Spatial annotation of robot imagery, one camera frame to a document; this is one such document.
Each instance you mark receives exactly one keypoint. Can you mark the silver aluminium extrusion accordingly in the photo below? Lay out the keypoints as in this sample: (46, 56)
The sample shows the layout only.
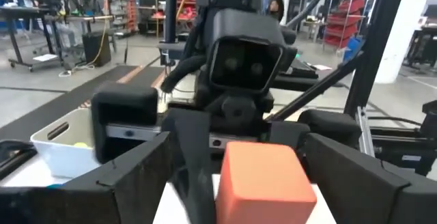
(364, 132)

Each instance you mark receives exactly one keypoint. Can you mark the plain white pillar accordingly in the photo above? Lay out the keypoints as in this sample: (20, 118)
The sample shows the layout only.
(399, 46)

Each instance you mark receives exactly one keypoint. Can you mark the large orange foam block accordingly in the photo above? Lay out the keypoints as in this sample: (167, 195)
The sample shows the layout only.
(263, 186)

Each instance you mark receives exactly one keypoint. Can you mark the black floor box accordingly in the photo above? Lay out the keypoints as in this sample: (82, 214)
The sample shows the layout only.
(96, 48)

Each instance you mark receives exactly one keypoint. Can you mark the yellow foam block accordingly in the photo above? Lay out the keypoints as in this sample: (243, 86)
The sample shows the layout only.
(81, 145)

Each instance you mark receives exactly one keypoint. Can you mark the blue floor container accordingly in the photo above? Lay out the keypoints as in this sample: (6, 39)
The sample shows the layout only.
(351, 48)

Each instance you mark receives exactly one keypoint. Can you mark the thin black frame post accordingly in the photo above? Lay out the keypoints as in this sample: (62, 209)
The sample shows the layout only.
(170, 9)

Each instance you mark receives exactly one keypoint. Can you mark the thick black frame post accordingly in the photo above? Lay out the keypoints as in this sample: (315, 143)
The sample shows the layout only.
(375, 29)

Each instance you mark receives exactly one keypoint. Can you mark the black base unit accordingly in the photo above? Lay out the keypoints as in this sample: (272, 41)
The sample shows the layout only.
(409, 149)

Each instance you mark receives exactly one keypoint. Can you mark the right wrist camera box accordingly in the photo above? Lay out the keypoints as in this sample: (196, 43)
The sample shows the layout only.
(244, 65)

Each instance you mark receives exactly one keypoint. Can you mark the person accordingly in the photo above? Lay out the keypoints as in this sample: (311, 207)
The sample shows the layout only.
(274, 7)

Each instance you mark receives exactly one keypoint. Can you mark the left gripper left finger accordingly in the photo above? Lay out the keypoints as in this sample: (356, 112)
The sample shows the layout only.
(102, 200)

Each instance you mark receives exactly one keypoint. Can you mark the black diagonal frame strut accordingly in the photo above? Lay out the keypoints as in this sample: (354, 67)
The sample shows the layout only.
(317, 89)

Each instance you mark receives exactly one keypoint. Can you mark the white plastic bin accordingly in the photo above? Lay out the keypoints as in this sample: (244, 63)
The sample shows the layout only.
(65, 159)

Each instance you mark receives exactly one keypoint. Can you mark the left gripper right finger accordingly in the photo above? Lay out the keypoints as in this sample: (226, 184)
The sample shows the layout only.
(368, 196)

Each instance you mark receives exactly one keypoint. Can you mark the black work table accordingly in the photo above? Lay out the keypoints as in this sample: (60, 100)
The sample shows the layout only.
(423, 43)

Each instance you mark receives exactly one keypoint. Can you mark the black desk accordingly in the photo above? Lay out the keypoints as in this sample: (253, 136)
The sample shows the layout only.
(13, 10)

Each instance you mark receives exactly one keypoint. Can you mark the shelf with red items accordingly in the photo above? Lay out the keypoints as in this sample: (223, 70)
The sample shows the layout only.
(121, 12)

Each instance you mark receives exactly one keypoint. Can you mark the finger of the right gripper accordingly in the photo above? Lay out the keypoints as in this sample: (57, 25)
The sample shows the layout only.
(191, 155)

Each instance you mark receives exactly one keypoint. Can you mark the red bin rack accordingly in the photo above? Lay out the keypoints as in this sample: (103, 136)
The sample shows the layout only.
(345, 22)

